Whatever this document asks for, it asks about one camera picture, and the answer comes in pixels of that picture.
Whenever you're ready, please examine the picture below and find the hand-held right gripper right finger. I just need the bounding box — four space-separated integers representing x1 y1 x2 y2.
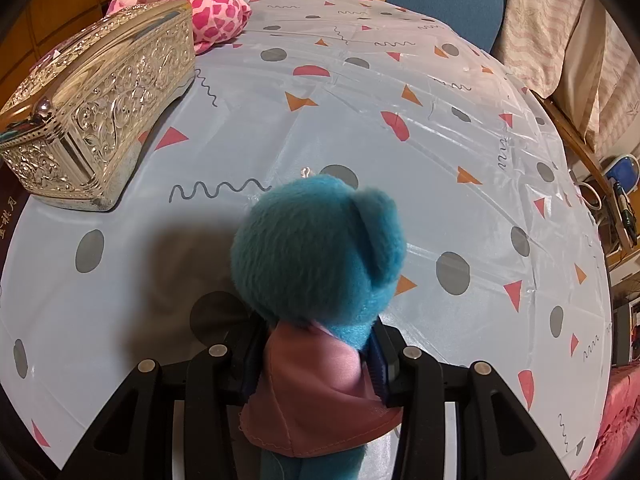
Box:
370 322 571 480

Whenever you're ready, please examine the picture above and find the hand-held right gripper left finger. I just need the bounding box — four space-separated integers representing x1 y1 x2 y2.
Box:
60 320 266 480

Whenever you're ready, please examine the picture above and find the blue teddy bear pink dress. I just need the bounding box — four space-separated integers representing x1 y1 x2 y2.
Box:
230 174 408 480

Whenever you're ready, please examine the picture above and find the printed light blue tablecloth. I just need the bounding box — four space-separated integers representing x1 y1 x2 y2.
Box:
0 0 618 476

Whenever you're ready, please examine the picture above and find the red blanket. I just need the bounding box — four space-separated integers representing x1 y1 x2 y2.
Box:
575 360 640 480

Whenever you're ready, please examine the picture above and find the ornate silver tissue box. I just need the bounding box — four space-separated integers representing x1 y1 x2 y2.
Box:
0 0 196 212

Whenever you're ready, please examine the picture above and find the wooden side table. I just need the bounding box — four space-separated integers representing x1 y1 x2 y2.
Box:
530 90 640 271

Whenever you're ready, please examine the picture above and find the pink spotted plush toy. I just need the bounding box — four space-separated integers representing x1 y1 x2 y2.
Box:
104 0 252 56

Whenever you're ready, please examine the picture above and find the grey yellow blue chair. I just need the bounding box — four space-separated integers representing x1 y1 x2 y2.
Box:
270 0 505 53

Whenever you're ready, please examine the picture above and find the wooden wardrobe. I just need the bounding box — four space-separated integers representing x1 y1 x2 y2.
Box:
0 0 153 86

